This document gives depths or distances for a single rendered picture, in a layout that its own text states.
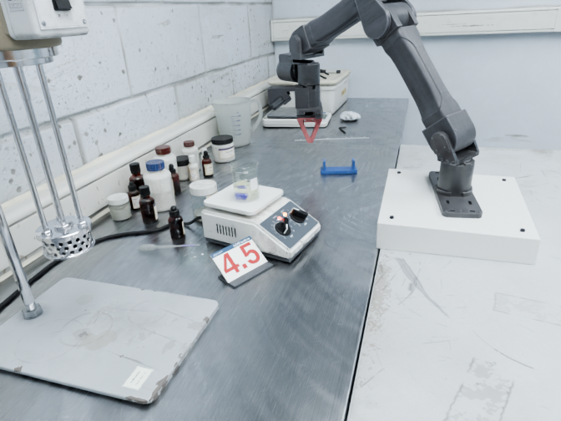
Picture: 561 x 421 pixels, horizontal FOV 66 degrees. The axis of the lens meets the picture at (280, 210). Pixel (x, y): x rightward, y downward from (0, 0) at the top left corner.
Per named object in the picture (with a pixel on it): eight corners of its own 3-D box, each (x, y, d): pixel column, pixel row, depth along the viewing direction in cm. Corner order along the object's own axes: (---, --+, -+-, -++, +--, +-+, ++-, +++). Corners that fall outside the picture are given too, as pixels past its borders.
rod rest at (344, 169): (356, 169, 121) (356, 157, 120) (357, 173, 118) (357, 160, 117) (320, 170, 122) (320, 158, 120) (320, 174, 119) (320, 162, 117)
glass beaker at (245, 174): (265, 195, 85) (262, 156, 82) (255, 206, 81) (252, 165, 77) (236, 193, 87) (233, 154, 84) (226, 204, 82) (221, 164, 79)
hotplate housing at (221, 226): (321, 234, 87) (320, 198, 84) (290, 266, 77) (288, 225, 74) (232, 215, 98) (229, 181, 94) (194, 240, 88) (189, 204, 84)
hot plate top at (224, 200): (285, 193, 87) (285, 189, 87) (252, 216, 78) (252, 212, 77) (237, 185, 93) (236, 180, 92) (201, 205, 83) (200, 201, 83)
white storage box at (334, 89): (351, 99, 214) (352, 68, 207) (336, 116, 182) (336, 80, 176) (292, 98, 223) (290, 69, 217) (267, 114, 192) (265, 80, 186)
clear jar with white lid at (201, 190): (188, 220, 96) (183, 187, 92) (202, 210, 101) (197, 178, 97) (212, 224, 94) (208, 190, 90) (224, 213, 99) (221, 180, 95)
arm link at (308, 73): (290, 88, 112) (289, 59, 109) (306, 84, 115) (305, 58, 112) (308, 90, 107) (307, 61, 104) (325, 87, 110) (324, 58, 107)
